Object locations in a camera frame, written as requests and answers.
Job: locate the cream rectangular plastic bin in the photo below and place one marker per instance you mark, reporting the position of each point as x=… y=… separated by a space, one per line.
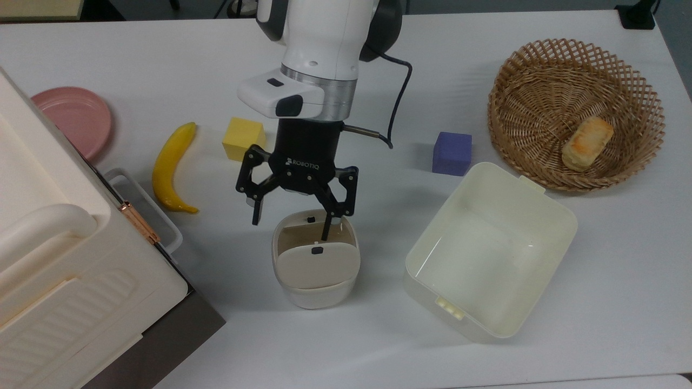
x=486 y=259

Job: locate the copper latch on cream box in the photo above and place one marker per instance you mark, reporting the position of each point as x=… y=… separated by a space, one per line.
x=139 y=222

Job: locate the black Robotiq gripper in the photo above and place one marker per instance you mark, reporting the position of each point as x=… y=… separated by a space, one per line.
x=308 y=156

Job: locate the purple cube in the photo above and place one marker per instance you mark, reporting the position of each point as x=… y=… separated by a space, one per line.
x=452 y=154

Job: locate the tan wooden desk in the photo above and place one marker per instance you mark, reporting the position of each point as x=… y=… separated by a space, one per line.
x=38 y=8

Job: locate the woven wicker basket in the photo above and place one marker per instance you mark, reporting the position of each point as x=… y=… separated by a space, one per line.
x=530 y=135

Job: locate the yellow cube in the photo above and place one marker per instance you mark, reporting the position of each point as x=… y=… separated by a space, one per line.
x=238 y=138

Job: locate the yellow banana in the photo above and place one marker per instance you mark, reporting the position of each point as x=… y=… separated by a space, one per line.
x=165 y=173

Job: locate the golden bread piece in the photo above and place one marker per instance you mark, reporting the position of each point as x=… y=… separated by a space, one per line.
x=588 y=143

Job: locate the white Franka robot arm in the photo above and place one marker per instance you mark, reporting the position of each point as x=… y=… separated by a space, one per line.
x=324 y=32

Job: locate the beige trash can with lid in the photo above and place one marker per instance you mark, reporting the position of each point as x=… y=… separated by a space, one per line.
x=316 y=270

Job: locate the pink plate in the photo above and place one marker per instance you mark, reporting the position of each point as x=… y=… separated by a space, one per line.
x=75 y=119

